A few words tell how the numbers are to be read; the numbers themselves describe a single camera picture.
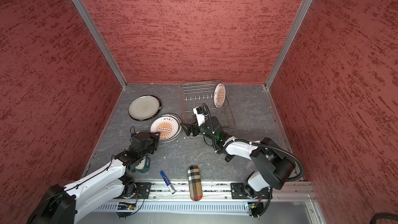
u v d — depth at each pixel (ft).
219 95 3.42
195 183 2.42
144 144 2.19
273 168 1.45
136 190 2.42
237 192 2.42
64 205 1.31
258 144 1.62
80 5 2.56
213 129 2.03
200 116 2.35
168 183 2.48
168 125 3.11
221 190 2.49
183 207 2.33
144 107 3.41
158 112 3.34
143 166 2.50
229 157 2.71
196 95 3.77
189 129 2.38
